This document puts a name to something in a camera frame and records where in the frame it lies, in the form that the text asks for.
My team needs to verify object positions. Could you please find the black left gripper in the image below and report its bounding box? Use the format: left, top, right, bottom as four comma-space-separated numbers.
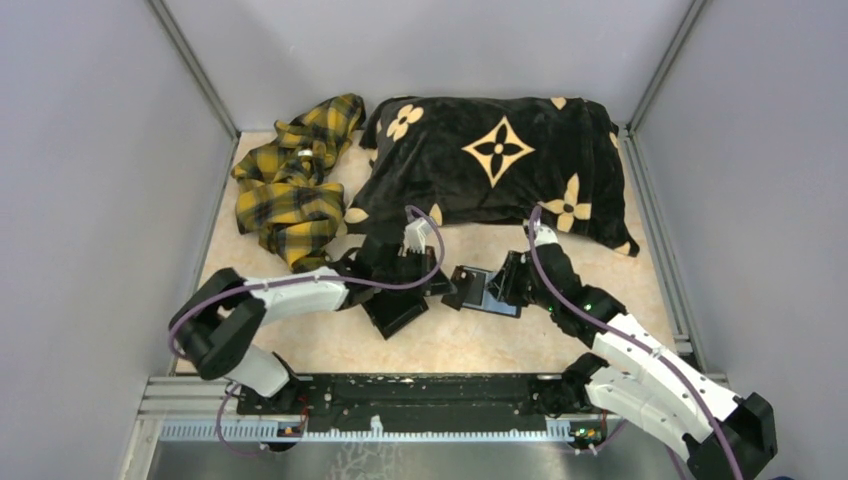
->
374, 245, 457, 297

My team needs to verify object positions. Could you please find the black blue card holder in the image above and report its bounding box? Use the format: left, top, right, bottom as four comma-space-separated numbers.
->
441, 265, 522, 318

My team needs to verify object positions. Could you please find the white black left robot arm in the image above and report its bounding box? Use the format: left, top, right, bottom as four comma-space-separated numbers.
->
168, 236, 447, 414

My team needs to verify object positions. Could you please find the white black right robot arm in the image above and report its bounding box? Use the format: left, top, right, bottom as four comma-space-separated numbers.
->
487, 244, 778, 479

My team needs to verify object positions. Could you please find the black plastic card tray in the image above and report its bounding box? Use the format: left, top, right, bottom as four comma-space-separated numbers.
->
362, 291, 428, 340

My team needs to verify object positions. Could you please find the yellow plaid cloth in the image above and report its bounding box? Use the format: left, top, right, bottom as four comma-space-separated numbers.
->
231, 93, 366, 273

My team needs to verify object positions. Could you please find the black floral pillow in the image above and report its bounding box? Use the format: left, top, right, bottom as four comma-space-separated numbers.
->
344, 96, 640, 257

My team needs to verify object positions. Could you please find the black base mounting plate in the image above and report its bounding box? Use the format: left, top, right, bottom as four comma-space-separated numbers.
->
237, 373, 601, 433

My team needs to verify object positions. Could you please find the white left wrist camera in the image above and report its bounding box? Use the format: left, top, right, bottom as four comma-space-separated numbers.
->
404, 218, 433, 254

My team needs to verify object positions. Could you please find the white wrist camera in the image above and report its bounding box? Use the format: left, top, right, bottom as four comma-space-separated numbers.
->
527, 224, 559, 247
404, 218, 433, 254

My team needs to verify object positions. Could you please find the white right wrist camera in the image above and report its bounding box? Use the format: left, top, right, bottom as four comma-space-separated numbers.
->
527, 224, 559, 247

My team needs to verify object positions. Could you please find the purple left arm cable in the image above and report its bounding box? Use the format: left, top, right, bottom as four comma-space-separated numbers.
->
166, 205, 446, 458

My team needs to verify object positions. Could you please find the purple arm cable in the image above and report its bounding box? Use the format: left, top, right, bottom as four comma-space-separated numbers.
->
166, 205, 446, 458
526, 205, 747, 480

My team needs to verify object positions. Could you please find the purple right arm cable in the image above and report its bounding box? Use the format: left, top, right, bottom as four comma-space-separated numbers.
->
526, 205, 747, 480

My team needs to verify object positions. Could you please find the aluminium front frame rail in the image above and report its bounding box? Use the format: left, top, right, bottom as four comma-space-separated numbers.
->
135, 372, 738, 444

